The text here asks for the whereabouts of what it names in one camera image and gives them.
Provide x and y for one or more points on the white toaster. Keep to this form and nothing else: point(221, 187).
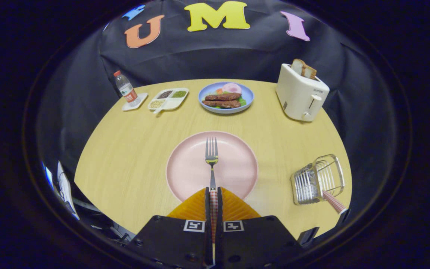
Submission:
point(297, 97)

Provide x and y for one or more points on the white square coaster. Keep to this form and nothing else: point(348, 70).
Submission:
point(142, 98)

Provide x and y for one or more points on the pink ham slice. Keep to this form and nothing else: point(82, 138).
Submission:
point(231, 88)

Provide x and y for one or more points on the blue plate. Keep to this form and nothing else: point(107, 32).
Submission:
point(249, 96)

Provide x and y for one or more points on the toast bread slice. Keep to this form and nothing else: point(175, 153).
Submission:
point(298, 66)
point(309, 71)

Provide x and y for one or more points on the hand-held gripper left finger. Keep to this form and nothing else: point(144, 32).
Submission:
point(207, 224)

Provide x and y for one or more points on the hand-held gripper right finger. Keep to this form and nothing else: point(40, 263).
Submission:
point(220, 224)

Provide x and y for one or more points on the white divided condiment tray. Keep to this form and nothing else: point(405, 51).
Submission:
point(171, 104)

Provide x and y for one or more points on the brown meat strip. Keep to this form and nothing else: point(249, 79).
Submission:
point(222, 96)
point(220, 104)

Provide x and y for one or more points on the clear water bottle red label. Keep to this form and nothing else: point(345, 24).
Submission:
point(127, 91)

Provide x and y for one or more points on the pink plate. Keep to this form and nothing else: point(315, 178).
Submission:
point(189, 168)

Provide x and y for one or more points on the clear cutlery basket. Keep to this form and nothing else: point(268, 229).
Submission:
point(304, 186)

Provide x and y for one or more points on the black backdrop cloth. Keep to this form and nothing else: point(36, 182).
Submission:
point(215, 56)

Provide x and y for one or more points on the white device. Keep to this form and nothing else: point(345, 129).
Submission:
point(67, 188)

